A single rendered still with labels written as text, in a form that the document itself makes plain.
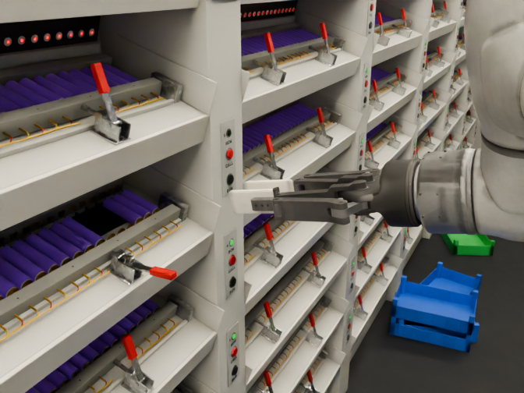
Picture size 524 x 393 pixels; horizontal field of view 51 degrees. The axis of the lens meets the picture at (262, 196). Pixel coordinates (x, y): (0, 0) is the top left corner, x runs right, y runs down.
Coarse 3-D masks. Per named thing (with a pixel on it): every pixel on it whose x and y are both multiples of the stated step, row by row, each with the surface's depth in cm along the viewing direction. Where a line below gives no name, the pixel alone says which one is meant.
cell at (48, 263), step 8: (16, 248) 69; (24, 248) 69; (32, 248) 69; (24, 256) 69; (32, 256) 68; (40, 256) 68; (40, 264) 68; (48, 264) 68; (56, 264) 69; (48, 272) 68
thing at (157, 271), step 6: (132, 258) 71; (132, 264) 72; (138, 264) 72; (138, 270) 71; (144, 270) 70; (150, 270) 70; (156, 270) 70; (162, 270) 70; (168, 270) 70; (156, 276) 70; (162, 276) 69; (168, 276) 68; (174, 276) 69
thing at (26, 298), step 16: (176, 208) 85; (144, 224) 80; (160, 224) 82; (176, 224) 84; (112, 240) 74; (128, 240) 76; (80, 256) 70; (96, 256) 71; (64, 272) 67; (80, 272) 69; (32, 288) 63; (48, 288) 64; (0, 304) 60; (16, 304) 60; (32, 304) 63; (0, 320) 59; (32, 320) 61
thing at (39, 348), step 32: (160, 192) 89; (192, 192) 86; (128, 224) 82; (192, 224) 87; (160, 256) 78; (192, 256) 84; (96, 288) 69; (128, 288) 71; (160, 288) 78; (64, 320) 63; (96, 320) 66; (0, 352) 57; (32, 352) 59; (64, 352) 63; (0, 384) 54; (32, 384) 60
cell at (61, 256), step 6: (30, 234) 71; (30, 240) 71; (36, 240) 71; (42, 240) 71; (36, 246) 70; (42, 246) 70; (48, 246) 70; (54, 246) 71; (42, 252) 70; (48, 252) 70; (54, 252) 70; (60, 252) 70; (54, 258) 70; (60, 258) 69; (66, 258) 70; (60, 264) 69
